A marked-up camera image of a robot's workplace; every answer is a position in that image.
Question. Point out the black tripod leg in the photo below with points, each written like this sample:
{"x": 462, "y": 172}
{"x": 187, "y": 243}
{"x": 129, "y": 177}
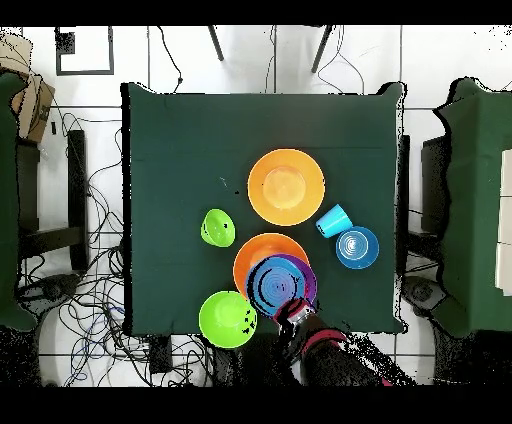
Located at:
{"x": 321, "y": 50}
{"x": 216, "y": 44}

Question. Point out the white box stack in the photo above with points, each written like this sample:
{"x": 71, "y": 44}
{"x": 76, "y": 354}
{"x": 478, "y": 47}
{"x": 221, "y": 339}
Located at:
{"x": 506, "y": 180}

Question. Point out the black floor frame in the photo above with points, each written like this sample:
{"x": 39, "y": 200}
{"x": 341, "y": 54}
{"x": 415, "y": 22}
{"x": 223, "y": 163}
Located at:
{"x": 65, "y": 43}

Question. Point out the black metal stand frame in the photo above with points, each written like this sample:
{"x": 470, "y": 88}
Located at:
{"x": 78, "y": 180}

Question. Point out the small green bowl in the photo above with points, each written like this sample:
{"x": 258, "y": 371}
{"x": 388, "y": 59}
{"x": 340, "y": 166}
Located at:
{"x": 218, "y": 228}

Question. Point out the purple bowl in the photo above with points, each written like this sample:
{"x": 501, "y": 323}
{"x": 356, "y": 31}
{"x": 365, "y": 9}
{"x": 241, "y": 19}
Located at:
{"x": 310, "y": 276}

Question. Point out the cardboard box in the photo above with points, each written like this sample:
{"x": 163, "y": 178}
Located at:
{"x": 36, "y": 108}

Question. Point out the large green bowl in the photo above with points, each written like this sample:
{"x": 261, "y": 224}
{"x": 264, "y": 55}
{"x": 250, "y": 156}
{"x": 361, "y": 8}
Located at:
{"x": 226, "y": 320}

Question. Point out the dark green covered table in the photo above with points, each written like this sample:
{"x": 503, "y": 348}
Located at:
{"x": 476, "y": 200}
{"x": 8, "y": 200}

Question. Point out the black pedestal foot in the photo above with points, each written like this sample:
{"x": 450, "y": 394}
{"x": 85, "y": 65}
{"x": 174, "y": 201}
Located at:
{"x": 422, "y": 292}
{"x": 52, "y": 288}

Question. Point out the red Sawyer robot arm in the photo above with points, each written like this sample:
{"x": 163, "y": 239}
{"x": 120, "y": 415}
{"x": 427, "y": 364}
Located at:
{"x": 332, "y": 356}

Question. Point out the dark green table cloth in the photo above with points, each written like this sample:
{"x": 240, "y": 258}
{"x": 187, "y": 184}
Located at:
{"x": 180, "y": 132}

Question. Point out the black power strip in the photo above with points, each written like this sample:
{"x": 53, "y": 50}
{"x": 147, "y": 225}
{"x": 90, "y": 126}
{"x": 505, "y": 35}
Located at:
{"x": 160, "y": 356}

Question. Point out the blue cup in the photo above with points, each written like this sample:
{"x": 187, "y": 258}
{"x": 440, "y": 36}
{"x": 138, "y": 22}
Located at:
{"x": 334, "y": 220}

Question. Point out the blue bowl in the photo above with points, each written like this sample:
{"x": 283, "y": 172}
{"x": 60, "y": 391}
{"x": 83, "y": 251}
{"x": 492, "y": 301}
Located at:
{"x": 276, "y": 286}
{"x": 357, "y": 247}

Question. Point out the large orange bowl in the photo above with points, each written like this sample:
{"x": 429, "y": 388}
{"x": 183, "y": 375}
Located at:
{"x": 286, "y": 187}
{"x": 252, "y": 252}

